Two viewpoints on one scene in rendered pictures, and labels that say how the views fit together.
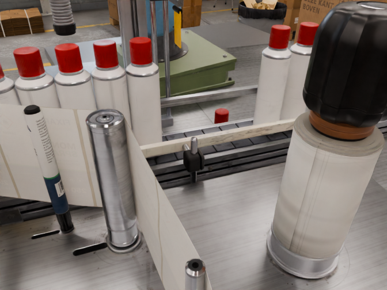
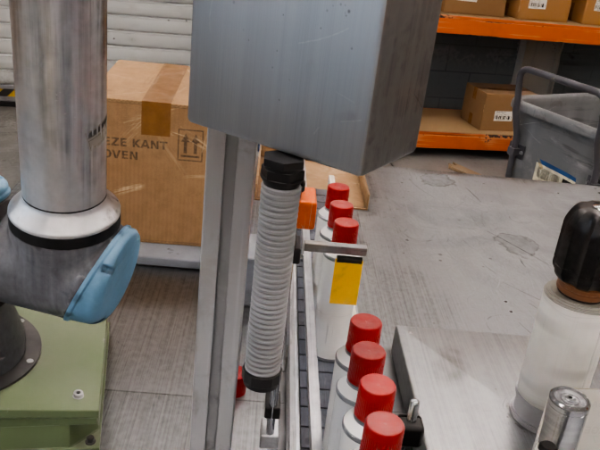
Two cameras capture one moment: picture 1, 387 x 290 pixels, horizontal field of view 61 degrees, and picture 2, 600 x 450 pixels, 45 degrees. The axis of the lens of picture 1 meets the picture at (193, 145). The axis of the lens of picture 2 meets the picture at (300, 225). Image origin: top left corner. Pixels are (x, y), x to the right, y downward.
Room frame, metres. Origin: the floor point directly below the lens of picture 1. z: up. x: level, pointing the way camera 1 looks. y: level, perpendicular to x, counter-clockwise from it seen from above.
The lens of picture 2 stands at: (0.38, 0.72, 1.47)
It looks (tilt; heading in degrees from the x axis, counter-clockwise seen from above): 24 degrees down; 287
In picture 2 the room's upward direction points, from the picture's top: 7 degrees clockwise
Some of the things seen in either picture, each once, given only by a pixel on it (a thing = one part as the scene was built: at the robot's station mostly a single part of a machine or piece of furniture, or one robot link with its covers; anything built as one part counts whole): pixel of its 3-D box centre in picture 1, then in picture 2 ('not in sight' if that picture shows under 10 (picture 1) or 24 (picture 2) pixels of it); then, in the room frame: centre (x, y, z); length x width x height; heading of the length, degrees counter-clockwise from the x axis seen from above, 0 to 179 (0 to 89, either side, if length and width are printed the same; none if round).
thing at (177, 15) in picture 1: (177, 26); (345, 280); (0.53, 0.03, 1.09); 0.03 x 0.01 x 0.06; 20
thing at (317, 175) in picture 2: not in sight; (310, 174); (0.86, -0.91, 0.85); 0.30 x 0.26 x 0.04; 110
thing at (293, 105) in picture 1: (298, 78); (332, 269); (0.60, -0.20, 0.98); 0.05 x 0.05 x 0.20
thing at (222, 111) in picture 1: (221, 117); (234, 380); (0.68, -0.07, 0.85); 0.03 x 0.03 x 0.03
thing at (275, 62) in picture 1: (272, 82); (337, 289); (0.58, -0.15, 0.98); 0.05 x 0.05 x 0.20
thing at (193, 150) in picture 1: (194, 167); (406, 439); (0.43, 0.00, 0.89); 0.03 x 0.03 x 0.12; 20
